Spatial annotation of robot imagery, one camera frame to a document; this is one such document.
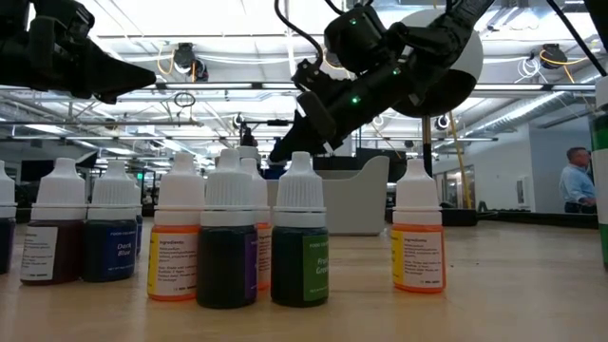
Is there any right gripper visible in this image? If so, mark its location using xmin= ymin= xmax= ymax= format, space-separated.
xmin=268 ymin=59 xmax=428 ymax=165

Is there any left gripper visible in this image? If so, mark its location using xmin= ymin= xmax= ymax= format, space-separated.
xmin=26 ymin=9 xmax=158 ymax=105

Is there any small green food colouring bottle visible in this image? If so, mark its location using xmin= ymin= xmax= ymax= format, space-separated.
xmin=270 ymin=150 xmax=331 ymax=308

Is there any small purple food colouring bottle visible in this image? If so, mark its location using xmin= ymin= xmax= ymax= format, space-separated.
xmin=196 ymin=147 xmax=260 ymax=310

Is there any small orange food colouring bottle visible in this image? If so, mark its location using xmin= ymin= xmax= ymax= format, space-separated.
xmin=239 ymin=156 xmax=273 ymax=292
xmin=390 ymin=158 xmax=447 ymax=295
xmin=146 ymin=151 xmax=206 ymax=302

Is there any large green food colouring bottle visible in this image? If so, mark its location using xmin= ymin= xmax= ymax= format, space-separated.
xmin=590 ymin=75 xmax=608 ymax=273

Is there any small dark food colouring bottle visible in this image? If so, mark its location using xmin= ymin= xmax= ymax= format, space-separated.
xmin=0 ymin=160 xmax=18 ymax=276

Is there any grey plastic bin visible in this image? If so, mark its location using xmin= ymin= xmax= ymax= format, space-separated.
xmin=263 ymin=155 xmax=390 ymax=238

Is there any small dark blue colouring bottle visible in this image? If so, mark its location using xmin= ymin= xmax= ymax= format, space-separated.
xmin=81 ymin=160 xmax=142 ymax=283

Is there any small dark red colouring bottle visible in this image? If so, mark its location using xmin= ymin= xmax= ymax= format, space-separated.
xmin=20 ymin=157 xmax=89 ymax=287

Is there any person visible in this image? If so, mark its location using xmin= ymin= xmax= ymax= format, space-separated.
xmin=559 ymin=146 xmax=598 ymax=215

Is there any black ceiling cable reel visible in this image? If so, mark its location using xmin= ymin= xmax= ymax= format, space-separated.
xmin=172 ymin=41 xmax=210 ymax=83
xmin=540 ymin=42 xmax=570 ymax=71

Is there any yellow hanging cable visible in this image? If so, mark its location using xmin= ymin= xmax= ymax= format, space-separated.
xmin=447 ymin=111 xmax=472 ymax=210

